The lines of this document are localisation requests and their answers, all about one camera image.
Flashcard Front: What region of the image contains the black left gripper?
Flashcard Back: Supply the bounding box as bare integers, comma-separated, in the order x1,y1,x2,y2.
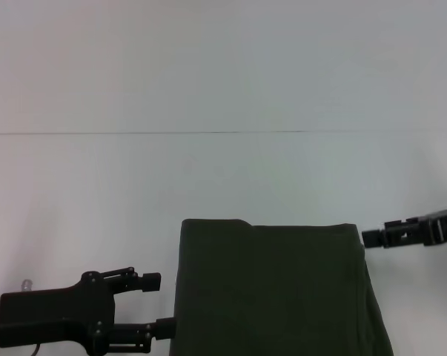
0,266,178,354

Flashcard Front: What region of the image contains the dark green t-shirt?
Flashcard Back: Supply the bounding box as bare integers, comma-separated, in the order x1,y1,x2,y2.
168,218,395,356

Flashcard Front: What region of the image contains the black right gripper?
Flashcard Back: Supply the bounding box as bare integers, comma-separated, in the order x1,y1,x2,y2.
361,208,447,250

